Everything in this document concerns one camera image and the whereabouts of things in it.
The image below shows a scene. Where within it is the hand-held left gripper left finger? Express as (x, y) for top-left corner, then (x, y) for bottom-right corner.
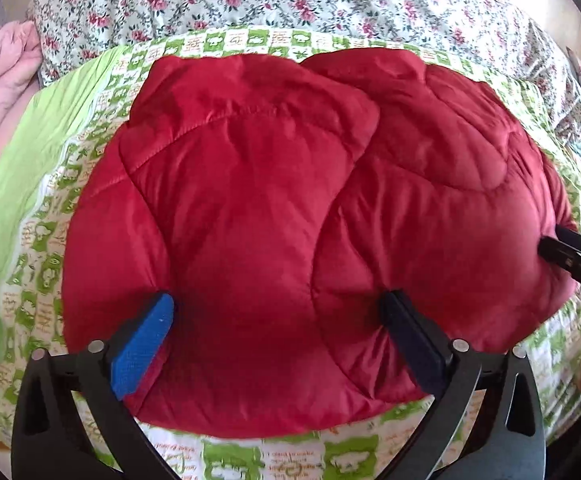
(10, 291), (181, 480)

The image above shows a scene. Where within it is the light green sheet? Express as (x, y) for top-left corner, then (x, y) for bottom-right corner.
(0, 45), (136, 441)

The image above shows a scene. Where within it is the green checked bed sheet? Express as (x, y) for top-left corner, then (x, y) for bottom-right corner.
(0, 25), (581, 480)

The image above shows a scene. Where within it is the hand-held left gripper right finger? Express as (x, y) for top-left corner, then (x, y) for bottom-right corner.
(377, 289), (546, 480)

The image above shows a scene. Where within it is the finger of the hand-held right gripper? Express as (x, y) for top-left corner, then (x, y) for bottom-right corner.
(539, 224), (581, 303)

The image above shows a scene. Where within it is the red puffer jacket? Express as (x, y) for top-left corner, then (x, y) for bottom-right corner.
(62, 47), (581, 438)

